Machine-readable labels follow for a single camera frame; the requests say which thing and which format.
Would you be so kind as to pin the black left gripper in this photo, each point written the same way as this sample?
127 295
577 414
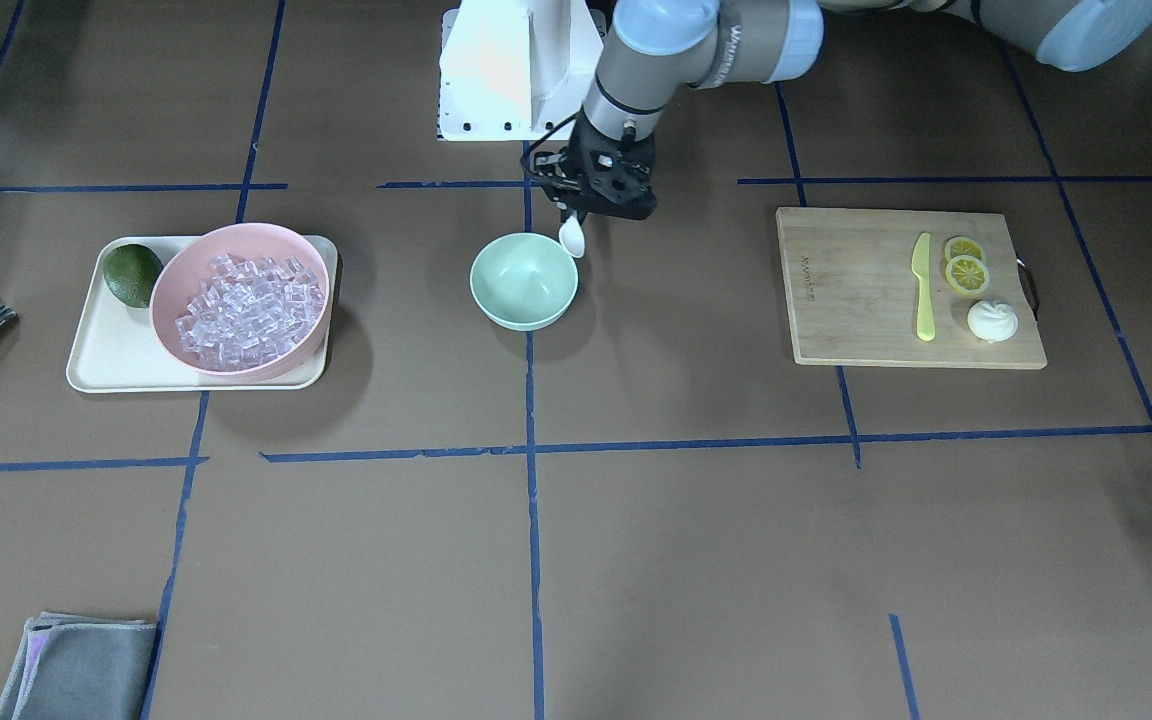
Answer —
577 158

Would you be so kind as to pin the white plastic spoon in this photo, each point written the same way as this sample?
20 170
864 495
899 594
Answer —
571 236

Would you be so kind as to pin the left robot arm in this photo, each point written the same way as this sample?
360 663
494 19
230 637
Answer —
654 47

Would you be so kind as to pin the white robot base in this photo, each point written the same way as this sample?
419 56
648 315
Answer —
513 70

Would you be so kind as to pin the green bowl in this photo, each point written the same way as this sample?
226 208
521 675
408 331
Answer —
523 281

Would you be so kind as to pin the pile of ice cubes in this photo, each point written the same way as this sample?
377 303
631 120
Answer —
249 312

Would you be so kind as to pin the pink bowl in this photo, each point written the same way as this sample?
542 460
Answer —
178 283

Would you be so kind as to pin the bamboo cutting board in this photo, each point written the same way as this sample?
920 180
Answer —
851 296

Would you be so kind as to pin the yellow plastic knife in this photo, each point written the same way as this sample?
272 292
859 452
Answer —
920 265

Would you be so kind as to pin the lemon slice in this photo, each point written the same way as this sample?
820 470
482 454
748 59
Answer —
967 274
958 246

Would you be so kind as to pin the white steamed bun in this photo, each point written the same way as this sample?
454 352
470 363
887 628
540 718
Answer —
993 321

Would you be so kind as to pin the green avocado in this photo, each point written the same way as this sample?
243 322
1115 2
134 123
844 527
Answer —
130 273

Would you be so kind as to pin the beige tray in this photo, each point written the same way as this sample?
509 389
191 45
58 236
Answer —
115 347

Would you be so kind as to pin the grey folded cloth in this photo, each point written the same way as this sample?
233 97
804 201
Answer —
70 666

